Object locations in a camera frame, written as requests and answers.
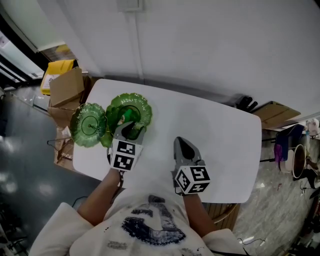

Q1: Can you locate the person's white printed shirt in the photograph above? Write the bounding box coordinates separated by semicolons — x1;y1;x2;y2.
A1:
28;186;245;256

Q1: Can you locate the black cylindrical object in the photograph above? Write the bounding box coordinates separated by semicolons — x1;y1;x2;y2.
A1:
246;99;259;112
236;96;252;110

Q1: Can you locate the blue chair purple cloth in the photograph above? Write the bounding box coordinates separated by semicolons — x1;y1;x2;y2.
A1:
259;123;306;163

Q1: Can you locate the person's right forearm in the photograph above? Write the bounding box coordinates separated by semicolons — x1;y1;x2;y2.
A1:
182;193;218;237

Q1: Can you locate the person's left forearm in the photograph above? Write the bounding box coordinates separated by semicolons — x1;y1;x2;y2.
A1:
76;169;123;227

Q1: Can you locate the white round tub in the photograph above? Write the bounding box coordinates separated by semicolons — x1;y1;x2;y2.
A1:
279;149;296;173

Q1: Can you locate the checkered wrist strap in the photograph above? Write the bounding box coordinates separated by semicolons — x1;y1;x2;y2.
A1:
111;170;126;203

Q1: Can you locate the black framed glass door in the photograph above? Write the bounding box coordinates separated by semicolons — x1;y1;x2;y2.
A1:
0;9;46;88

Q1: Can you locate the pale fabric bundle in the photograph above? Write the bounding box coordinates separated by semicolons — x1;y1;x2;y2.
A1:
305;118;320;138

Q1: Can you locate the round glass-top table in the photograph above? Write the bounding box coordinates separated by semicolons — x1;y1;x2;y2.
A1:
292;144;308;179

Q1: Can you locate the white cable conduit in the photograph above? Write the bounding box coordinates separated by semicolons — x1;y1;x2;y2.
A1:
132;11;146;85

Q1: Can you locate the small green bottle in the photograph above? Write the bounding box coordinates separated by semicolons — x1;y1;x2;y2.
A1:
117;108;135;126

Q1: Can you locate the yellow lidded bin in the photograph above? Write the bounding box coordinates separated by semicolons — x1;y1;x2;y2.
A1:
39;59;80;96

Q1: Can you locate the green tiered glass dish stand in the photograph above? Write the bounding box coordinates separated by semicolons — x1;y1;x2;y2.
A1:
69;92;153;148

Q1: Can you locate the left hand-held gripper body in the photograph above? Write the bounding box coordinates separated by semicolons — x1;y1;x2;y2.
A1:
107;134;145;173

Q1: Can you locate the wooden chair dark seat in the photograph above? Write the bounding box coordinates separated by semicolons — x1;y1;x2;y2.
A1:
206;202;241;232

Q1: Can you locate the small open cardboard box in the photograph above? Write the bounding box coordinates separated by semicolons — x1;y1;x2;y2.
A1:
49;66;86;108

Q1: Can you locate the large cardboard box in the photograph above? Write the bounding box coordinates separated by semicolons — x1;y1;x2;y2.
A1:
47;74;101;171

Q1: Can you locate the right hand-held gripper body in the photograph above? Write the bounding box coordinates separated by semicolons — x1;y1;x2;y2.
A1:
171;159;212;196

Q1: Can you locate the black floor cable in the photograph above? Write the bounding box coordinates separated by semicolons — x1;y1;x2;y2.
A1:
72;196;88;208

